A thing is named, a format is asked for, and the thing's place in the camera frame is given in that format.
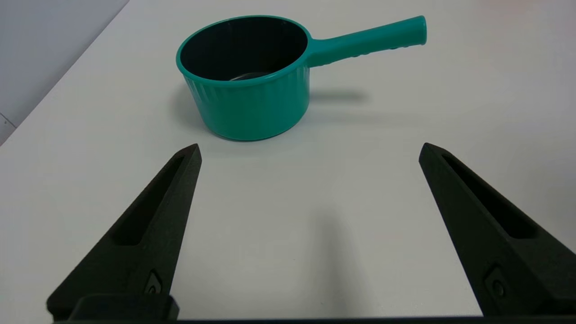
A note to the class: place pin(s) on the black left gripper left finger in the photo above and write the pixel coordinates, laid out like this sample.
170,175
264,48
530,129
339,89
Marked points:
135,265

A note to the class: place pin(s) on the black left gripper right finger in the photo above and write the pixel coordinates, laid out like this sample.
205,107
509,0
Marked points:
517,270

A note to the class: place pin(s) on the teal saucepan with black inside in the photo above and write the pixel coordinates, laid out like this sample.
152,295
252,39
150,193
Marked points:
252,108

